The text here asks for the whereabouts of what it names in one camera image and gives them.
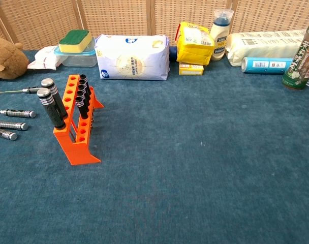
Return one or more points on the orange screwdriver rack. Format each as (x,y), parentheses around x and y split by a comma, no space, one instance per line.
(78,152)

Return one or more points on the thin green shaft screwdriver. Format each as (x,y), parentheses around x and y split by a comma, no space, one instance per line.
(25,90)

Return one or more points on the black silver precision screwdriver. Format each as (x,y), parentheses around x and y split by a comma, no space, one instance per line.
(17,113)

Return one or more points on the silver black labelled screwdriver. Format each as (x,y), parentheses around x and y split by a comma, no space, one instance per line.
(5,134)

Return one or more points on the blue table cloth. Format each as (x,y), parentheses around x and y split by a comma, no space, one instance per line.
(169,178)

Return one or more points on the small yellow box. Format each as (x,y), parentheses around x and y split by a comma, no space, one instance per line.
(191,69)

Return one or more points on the white flour bag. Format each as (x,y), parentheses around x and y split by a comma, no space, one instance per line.
(131,61)

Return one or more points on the yellow snack bag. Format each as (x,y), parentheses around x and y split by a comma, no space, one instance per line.
(192,50)

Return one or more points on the clear container blue lid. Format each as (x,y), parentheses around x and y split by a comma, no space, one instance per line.
(78,59)

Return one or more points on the mayonnaise squeeze bottle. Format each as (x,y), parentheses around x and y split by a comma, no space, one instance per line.
(219,38)

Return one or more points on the yellow green sponge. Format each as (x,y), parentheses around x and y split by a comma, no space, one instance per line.
(73,47)

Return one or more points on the wicker folding screen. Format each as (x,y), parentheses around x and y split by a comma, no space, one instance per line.
(119,15)

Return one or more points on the light blue tube can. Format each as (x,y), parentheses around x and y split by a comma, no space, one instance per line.
(266,64)

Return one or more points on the white pink wet wipes pack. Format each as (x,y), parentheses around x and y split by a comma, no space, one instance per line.
(45,59)

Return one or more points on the long white paper package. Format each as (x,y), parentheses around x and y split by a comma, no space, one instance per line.
(258,43)

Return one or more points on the green tea bottle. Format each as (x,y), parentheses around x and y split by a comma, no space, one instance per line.
(299,63)

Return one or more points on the brown plush toy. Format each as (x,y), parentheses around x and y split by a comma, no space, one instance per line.
(7,61)

